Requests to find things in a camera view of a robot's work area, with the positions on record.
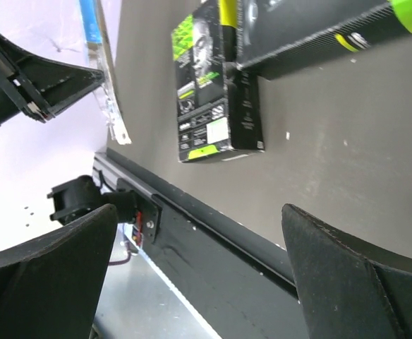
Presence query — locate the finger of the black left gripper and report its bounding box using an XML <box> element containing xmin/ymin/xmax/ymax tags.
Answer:
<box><xmin>0</xmin><ymin>28</ymin><xmax>105</xmax><ymax>123</ymax></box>

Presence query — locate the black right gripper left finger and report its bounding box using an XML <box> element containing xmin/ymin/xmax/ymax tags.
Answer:
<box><xmin>0</xmin><ymin>204</ymin><xmax>118</xmax><ymax>338</ymax></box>

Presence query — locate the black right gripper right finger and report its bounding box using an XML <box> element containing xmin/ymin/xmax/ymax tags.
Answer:
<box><xmin>281</xmin><ymin>204</ymin><xmax>412</xmax><ymax>338</ymax></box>

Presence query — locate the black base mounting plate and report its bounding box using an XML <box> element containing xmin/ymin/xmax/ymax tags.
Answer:
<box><xmin>117</xmin><ymin>179</ymin><xmax>308</xmax><ymax>338</ymax></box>

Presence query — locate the black green face-print razor box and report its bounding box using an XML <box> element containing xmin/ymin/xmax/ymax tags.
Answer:
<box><xmin>171</xmin><ymin>1</ymin><xmax>265</xmax><ymax>163</ymax></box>

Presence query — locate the black green Gillette razor box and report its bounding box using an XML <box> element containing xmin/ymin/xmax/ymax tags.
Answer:
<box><xmin>236</xmin><ymin>0</ymin><xmax>412</xmax><ymax>80</ymax></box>

